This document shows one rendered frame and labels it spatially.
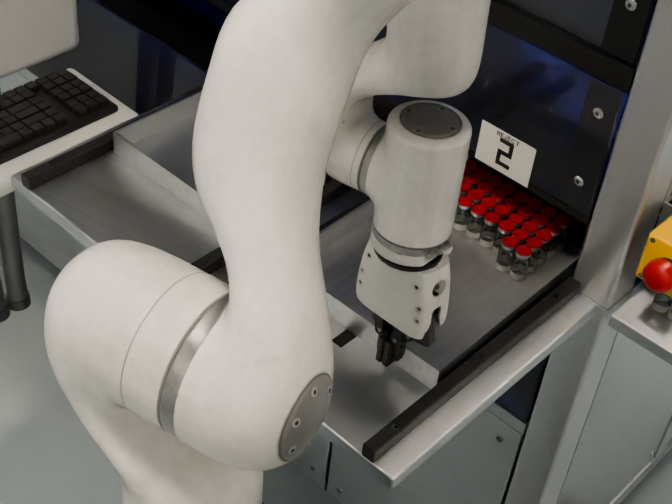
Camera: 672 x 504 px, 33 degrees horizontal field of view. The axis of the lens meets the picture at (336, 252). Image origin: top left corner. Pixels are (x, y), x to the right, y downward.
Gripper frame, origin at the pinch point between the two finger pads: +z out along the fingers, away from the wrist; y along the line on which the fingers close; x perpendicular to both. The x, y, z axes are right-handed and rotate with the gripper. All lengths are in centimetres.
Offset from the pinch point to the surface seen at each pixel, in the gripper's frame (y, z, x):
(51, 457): 77, 92, 0
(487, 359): -7.9, 2.2, -8.7
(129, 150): 50, 2, -3
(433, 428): -9.4, 4.3, 2.6
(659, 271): -18.1, -9.0, -25.1
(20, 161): 69, 12, 3
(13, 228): 99, 52, -11
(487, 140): 9.9, -10.6, -28.3
